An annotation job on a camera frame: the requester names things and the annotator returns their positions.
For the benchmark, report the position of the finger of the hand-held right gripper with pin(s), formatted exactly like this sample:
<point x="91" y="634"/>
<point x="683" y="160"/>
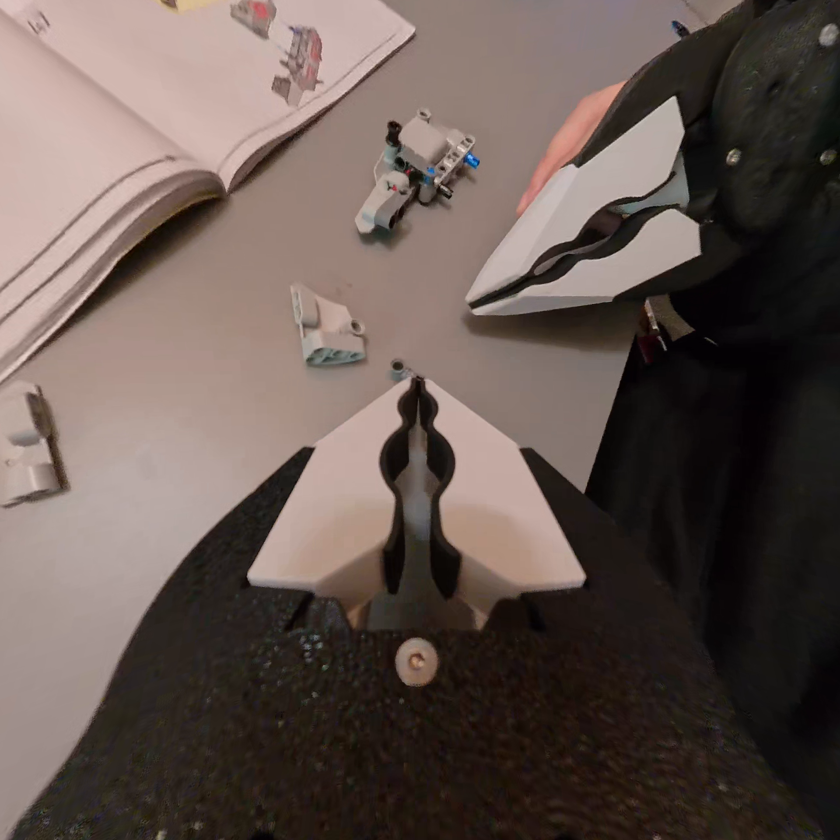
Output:
<point x="623" y="269"/>
<point x="610" y="170"/>

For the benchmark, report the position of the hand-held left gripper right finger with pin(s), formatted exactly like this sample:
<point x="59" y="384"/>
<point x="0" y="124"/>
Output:
<point x="505" y="505"/>

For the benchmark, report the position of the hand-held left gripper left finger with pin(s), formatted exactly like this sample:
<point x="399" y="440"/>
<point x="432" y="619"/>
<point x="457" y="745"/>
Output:
<point x="328" y="499"/>

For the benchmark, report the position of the grey toy panel piece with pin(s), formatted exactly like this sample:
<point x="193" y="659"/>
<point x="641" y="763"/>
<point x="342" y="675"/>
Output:
<point x="325" y="328"/>

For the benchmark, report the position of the person's right hand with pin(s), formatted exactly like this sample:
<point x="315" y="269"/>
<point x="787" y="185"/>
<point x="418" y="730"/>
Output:
<point x="564" y="144"/>

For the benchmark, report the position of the dark red tag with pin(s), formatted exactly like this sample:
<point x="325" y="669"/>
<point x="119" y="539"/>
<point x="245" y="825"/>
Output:
<point x="653" y="334"/>

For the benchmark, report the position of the small grey toy connector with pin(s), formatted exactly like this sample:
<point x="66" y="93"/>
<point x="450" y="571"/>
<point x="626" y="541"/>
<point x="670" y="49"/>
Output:
<point x="397" y="369"/>

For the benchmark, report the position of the grey toy brick assembly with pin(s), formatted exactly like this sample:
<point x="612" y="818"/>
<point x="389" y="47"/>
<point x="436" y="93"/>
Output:
<point x="420" y="157"/>

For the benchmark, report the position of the person's black clothing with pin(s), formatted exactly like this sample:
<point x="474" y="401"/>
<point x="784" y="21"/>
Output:
<point x="722" y="492"/>

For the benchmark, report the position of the grey toy brick block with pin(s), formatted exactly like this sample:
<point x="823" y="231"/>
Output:
<point x="26" y="453"/>

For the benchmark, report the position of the open instruction booklet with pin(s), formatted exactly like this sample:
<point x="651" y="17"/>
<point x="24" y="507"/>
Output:
<point x="131" y="98"/>

